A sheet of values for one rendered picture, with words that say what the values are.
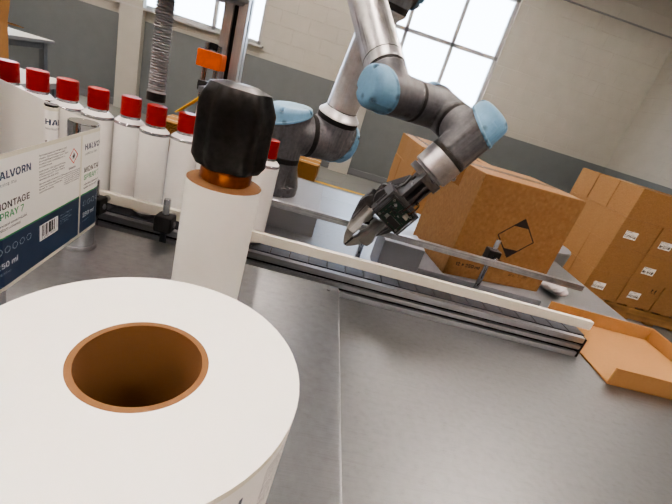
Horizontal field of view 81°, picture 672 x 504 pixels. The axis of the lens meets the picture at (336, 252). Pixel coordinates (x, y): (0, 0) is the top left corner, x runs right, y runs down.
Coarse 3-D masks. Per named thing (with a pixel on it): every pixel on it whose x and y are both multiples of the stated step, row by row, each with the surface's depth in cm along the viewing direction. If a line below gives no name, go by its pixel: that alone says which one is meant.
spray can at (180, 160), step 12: (180, 120) 71; (192, 120) 71; (180, 132) 71; (192, 132) 72; (180, 144) 71; (168, 156) 73; (180, 156) 72; (192, 156) 73; (168, 168) 74; (180, 168) 73; (192, 168) 74; (168, 180) 74; (180, 180) 74; (168, 192) 75; (180, 192) 75; (180, 204) 76
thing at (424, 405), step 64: (384, 320) 76; (384, 384) 59; (448, 384) 64; (512, 384) 69; (576, 384) 75; (384, 448) 49; (448, 448) 52; (512, 448) 55; (576, 448) 59; (640, 448) 63
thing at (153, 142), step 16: (160, 112) 69; (144, 128) 69; (160, 128) 70; (144, 144) 70; (160, 144) 71; (144, 160) 71; (160, 160) 72; (144, 176) 72; (160, 176) 74; (144, 192) 73; (160, 192) 75
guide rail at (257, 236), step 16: (112, 192) 73; (144, 208) 73; (160, 208) 73; (256, 240) 76; (272, 240) 76; (288, 240) 76; (320, 256) 77; (336, 256) 77; (352, 256) 78; (384, 272) 79; (400, 272) 79; (432, 288) 80; (448, 288) 80; (464, 288) 80; (496, 304) 82; (512, 304) 82; (528, 304) 82; (560, 320) 83; (576, 320) 83
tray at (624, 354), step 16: (560, 304) 101; (592, 320) 103; (608, 320) 103; (592, 336) 97; (608, 336) 100; (624, 336) 103; (640, 336) 105; (656, 336) 103; (592, 352) 89; (608, 352) 92; (624, 352) 94; (640, 352) 97; (656, 352) 100; (608, 368) 84; (624, 368) 86; (640, 368) 89; (656, 368) 91; (624, 384) 79; (640, 384) 79; (656, 384) 79
